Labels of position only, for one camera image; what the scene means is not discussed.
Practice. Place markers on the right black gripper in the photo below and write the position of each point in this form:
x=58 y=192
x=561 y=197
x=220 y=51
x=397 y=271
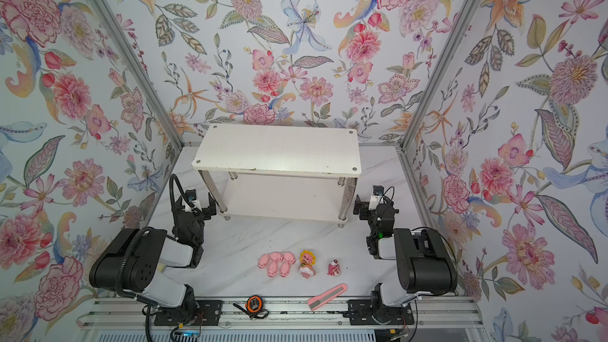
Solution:
x=365 y=207

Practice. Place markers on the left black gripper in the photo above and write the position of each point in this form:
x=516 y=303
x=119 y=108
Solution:
x=207 y=212

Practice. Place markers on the white two-tier shelf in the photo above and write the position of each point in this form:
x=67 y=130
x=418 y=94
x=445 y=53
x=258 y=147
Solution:
x=273 y=172

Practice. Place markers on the small red pink figurine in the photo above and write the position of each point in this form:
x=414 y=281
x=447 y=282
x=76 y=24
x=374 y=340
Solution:
x=334 y=268

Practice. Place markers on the yellow-haired princess toy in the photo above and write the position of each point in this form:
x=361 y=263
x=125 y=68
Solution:
x=307 y=262

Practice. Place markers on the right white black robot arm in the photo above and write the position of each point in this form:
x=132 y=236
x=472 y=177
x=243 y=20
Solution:
x=424 y=267

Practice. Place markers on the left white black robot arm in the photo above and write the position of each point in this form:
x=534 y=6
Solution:
x=129 y=265

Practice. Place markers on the pink piglet toy cluster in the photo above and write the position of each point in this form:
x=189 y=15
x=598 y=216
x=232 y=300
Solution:
x=277 y=264

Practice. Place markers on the black orange tape measure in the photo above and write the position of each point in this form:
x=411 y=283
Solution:
x=253 y=308

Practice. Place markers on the pink striped flat tool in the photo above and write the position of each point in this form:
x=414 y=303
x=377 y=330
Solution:
x=320 y=300

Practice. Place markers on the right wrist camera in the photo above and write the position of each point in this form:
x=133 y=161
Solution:
x=376 y=197

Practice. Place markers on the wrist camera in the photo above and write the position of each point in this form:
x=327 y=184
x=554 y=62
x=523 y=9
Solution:
x=190 y=197
x=376 y=197

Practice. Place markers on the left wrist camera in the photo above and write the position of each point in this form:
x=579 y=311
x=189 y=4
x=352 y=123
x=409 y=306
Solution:
x=190 y=197

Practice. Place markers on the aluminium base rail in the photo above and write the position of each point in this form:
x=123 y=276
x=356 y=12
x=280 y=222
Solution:
x=342 y=313

